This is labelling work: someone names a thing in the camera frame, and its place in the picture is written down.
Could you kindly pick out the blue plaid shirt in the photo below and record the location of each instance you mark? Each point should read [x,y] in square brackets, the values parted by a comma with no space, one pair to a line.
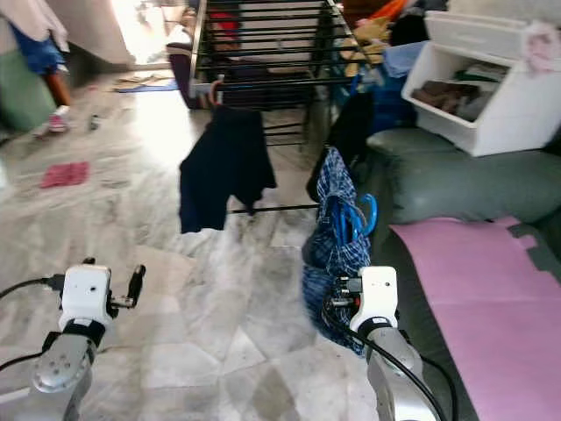
[333,263]

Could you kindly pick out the blue plastic hanger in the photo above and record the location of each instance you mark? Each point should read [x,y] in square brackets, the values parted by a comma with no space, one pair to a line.
[355,219]

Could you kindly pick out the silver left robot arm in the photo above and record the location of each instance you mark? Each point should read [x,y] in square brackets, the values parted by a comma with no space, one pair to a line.
[70,368]

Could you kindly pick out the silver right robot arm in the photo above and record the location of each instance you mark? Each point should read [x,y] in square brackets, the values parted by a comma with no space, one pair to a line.
[403,377]

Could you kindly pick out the pink plastic hanger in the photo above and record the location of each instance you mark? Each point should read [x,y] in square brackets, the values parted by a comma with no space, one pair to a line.
[216,90]

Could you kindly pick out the red floor rag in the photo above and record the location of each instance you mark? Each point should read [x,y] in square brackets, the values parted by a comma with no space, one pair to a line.
[66,174]

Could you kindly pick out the pink foam mat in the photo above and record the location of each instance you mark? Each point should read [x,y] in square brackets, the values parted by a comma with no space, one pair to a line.
[482,307]

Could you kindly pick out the dark shoe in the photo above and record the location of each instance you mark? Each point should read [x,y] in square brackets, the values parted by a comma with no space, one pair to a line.
[94,123]

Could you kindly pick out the dark navy garment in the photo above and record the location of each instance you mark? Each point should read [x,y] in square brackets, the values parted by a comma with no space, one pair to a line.
[223,167]

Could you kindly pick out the black hanging garment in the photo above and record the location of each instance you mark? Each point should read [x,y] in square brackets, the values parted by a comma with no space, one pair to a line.
[346,132]

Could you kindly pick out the grey green leather sofa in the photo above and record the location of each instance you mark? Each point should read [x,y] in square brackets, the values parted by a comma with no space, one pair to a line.
[465,175]

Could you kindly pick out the green plastic bin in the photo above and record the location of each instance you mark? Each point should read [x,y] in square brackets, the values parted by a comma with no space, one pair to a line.
[19,96]

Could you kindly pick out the blue and beige floor mat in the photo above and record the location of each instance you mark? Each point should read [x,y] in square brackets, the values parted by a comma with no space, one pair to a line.
[147,82]

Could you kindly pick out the blue plastic container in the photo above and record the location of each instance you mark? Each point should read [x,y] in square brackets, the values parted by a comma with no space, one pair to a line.
[390,105]

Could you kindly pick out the child in blue shorts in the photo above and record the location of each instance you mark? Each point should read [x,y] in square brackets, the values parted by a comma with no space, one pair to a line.
[44,53]

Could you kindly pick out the dark purple armchair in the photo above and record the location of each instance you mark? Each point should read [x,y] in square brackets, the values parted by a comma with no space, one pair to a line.
[186,61]

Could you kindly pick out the brown folded cloth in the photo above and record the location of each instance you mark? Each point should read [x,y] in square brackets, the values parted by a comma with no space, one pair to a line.
[447,92]

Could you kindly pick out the white open storage bin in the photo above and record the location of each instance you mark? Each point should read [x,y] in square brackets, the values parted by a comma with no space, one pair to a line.
[508,105]

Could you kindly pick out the black metal drying rack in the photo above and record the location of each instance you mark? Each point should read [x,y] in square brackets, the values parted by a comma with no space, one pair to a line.
[263,44]

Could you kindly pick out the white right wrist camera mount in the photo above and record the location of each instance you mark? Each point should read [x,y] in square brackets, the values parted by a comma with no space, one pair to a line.
[375,296]

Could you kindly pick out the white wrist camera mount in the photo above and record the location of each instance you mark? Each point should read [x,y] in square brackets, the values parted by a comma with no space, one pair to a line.
[375,296]
[88,296]

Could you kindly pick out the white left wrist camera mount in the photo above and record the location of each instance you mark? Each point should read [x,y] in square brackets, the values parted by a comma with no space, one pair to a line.
[88,296]

